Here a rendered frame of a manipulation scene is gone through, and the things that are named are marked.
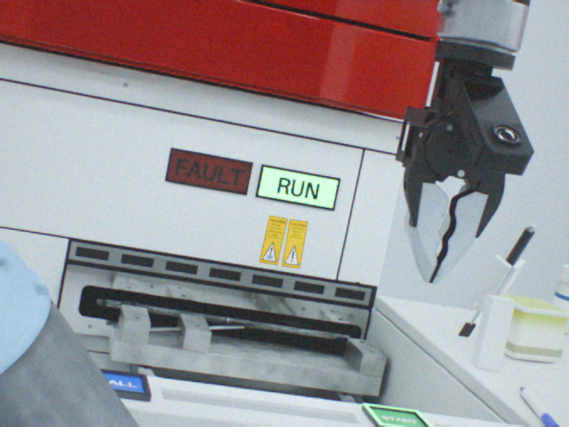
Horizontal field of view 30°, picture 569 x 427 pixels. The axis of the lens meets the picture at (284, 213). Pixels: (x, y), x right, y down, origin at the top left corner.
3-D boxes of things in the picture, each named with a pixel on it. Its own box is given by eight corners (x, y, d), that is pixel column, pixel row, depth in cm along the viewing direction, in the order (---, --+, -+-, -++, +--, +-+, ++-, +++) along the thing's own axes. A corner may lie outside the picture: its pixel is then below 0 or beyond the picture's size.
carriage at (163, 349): (107, 344, 144) (112, 323, 143) (361, 379, 152) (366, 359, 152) (110, 361, 136) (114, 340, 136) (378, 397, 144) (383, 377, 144)
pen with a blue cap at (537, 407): (517, 382, 116) (552, 424, 102) (527, 384, 116) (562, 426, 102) (516, 391, 116) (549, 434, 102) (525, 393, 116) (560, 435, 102)
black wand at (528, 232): (539, 230, 118) (538, 222, 119) (528, 228, 118) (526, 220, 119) (469, 341, 131) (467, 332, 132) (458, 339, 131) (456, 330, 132)
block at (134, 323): (118, 324, 144) (121, 302, 143) (142, 327, 144) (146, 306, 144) (121, 341, 136) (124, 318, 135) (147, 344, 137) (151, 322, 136)
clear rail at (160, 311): (95, 305, 148) (96, 295, 147) (350, 342, 156) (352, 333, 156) (95, 307, 146) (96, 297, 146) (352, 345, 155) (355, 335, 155)
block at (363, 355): (344, 356, 151) (348, 335, 151) (366, 359, 152) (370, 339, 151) (359, 374, 143) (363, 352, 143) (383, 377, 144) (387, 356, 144)
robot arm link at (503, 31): (544, 8, 91) (456, -13, 89) (532, 61, 92) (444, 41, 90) (508, 10, 98) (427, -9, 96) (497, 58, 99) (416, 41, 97)
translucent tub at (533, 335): (479, 341, 138) (491, 291, 137) (527, 346, 141) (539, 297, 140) (511, 360, 131) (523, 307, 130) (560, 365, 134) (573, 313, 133)
